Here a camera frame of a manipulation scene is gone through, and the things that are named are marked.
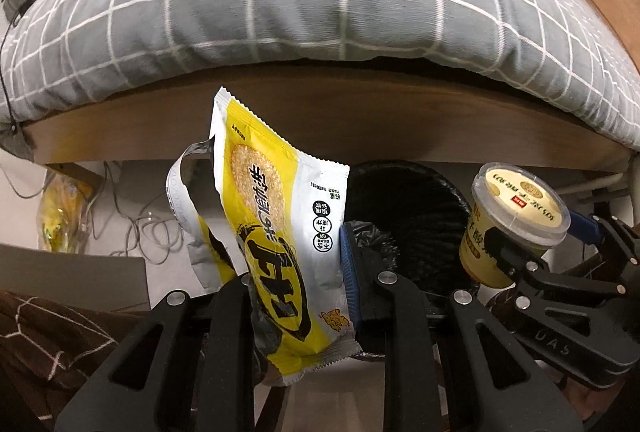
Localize grey box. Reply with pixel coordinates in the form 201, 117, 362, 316
0, 242, 151, 313

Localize yellow plastic bag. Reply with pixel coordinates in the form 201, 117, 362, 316
39, 177, 96, 253

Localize black trash bin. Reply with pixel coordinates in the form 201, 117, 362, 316
340, 159, 481, 363

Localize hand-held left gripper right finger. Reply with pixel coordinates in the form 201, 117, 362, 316
339, 221, 583, 432

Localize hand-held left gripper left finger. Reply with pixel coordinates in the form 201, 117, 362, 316
54, 273, 281, 432

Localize yellow lidded cup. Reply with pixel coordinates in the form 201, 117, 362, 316
458, 162, 572, 289

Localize wooden bed frame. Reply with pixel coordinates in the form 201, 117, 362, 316
22, 62, 632, 183

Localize grey floor cables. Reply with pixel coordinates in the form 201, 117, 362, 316
100, 162, 196, 263

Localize yellow white snack bag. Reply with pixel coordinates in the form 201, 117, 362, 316
165, 86, 364, 387

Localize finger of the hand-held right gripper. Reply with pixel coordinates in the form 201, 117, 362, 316
567, 210, 640, 273
484, 229, 640, 314

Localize person's right hand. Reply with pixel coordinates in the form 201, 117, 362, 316
560, 379, 608, 432

